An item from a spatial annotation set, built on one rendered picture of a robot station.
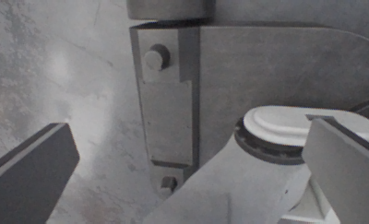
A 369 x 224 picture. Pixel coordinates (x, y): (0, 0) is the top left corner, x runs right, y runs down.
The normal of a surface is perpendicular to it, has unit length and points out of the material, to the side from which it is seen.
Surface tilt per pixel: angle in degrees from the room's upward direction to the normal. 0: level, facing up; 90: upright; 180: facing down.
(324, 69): 0
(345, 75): 0
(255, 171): 90
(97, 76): 0
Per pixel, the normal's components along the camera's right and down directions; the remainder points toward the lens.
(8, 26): -0.21, 0.47
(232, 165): -0.03, -0.88
